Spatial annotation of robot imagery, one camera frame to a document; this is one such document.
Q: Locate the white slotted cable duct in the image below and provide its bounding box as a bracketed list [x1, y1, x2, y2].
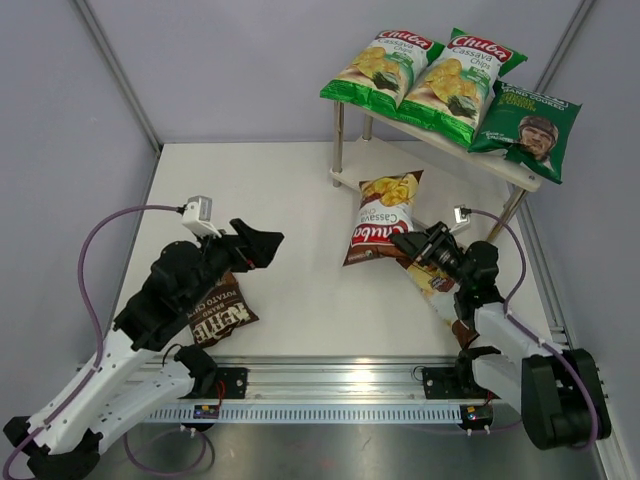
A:
[145, 402, 462, 425]

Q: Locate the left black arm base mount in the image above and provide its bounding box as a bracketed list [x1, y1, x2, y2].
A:
[186, 367, 249, 400]

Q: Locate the brown Kettle sea salt bag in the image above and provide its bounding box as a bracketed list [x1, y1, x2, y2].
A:
[188, 272, 259, 348]

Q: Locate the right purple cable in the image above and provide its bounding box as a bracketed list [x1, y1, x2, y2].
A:
[467, 209, 601, 444]

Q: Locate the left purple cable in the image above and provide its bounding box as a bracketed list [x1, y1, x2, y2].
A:
[2, 204, 216, 476]

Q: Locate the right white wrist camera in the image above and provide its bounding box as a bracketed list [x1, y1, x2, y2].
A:
[449, 205, 471, 235]

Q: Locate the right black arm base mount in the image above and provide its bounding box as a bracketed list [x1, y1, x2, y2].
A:
[421, 367, 487, 400]

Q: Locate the white two-tier shelf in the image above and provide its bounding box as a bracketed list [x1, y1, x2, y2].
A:
[330, 101, 543, 244]

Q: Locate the dark green Real chips bag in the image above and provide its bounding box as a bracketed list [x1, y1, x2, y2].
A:
[468, 81, 581, 185]

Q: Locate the purple cable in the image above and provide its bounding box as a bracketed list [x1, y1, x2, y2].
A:
[467, 209, 601, 444]
[2, 204, 216, 476]

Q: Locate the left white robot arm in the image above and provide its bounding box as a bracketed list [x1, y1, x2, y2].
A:
[3, 219, 284, 479]

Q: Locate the green Chuba cassava chips bag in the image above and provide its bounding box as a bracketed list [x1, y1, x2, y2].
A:
[320, 30, 444, 117]

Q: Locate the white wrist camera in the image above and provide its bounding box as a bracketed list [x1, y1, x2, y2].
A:
[449, 205, 471, 235]
[181, 195, 222, 238]

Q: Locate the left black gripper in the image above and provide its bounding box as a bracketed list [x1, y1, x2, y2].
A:
[183, 219, 283, 311]

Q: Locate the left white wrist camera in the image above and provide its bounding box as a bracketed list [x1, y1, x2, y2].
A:
[181, 195, 222, 238]

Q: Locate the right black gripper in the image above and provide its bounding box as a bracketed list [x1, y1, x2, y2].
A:
[389, 222, 471, 290]

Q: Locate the brown Chuba chips bag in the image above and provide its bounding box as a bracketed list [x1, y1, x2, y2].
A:
[398, 261, 479, 349]
[343, 170, 423, 266]

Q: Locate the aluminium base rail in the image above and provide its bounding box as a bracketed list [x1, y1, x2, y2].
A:
[74, 355, 611, 401]

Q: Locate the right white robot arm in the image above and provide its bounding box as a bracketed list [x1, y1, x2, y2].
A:
[390, 222, 612, 450]

